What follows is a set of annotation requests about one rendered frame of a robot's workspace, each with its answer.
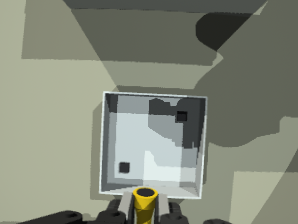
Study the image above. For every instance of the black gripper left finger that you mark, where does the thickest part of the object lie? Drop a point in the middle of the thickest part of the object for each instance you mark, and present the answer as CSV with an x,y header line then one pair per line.
x,y
122,211

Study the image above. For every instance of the yellow wire connector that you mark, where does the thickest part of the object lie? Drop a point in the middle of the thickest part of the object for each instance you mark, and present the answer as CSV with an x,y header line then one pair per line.
x,y
144,204

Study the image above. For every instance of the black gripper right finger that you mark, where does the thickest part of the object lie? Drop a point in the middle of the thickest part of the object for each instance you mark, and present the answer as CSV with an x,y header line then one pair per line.
x,y
164,213

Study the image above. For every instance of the open grey metal box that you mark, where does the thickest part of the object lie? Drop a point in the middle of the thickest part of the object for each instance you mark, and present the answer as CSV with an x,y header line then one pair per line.
x,y
153,140

